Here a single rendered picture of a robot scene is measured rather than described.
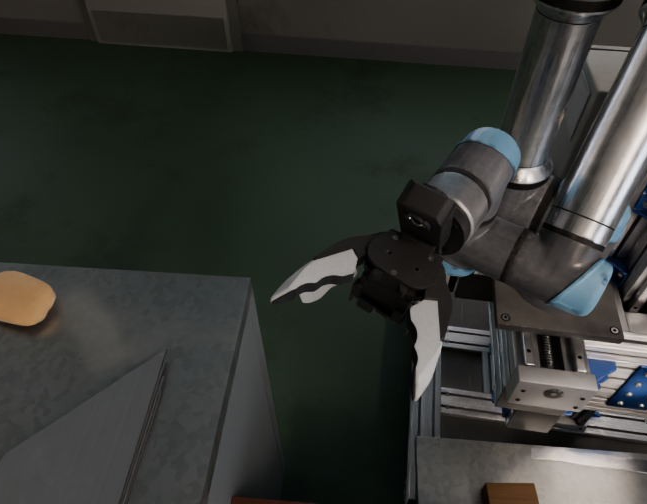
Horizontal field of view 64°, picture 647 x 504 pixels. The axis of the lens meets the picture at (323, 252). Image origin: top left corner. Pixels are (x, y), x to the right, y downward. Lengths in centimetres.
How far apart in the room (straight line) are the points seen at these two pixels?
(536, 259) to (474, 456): 69
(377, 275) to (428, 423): 132
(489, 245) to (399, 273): 21
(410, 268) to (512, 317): 55
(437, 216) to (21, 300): 82
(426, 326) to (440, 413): 134
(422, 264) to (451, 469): 81
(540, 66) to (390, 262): 42
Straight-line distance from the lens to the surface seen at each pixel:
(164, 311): 101
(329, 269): 48
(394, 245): 51
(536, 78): 83
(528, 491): 123
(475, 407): 184
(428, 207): 44
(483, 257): 68
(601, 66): 138
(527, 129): 87
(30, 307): 107
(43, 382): 101
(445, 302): 49
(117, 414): 90
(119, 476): 86
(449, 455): 126
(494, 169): 62
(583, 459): 135
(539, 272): 67
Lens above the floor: 184
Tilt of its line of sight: 49 degrees down
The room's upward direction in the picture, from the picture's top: 1 degrees counter-clockwise
